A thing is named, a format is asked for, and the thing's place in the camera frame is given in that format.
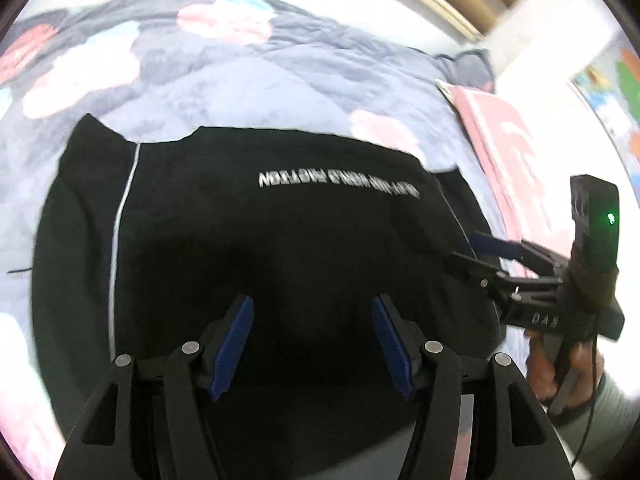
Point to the person's right forearm green sleeve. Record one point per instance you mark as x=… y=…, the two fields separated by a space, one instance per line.
x=610 y=420

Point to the grey blue pillow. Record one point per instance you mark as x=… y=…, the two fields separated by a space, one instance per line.
x=467 y=70

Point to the grey floral bed quilt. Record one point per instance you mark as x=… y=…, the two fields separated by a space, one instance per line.
x=250 y=95

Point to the black jacket with grey stripes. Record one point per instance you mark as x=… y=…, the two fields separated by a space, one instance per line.
x=250 y=240

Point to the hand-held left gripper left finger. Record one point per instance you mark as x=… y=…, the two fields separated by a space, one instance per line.
x=232 y=347

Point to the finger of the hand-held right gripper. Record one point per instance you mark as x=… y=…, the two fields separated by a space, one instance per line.
x=492 y=246
x=475 y=265

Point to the pink pillow with white print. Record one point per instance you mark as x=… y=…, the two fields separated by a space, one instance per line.
x=505 y=150

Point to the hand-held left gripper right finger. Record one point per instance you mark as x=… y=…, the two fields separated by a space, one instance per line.
x=392 y=352

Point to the colourful wall map poster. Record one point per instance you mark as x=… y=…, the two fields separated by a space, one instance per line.
x=620 y=95

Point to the person's right hand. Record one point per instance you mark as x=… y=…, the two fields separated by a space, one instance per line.
x=542 y=375

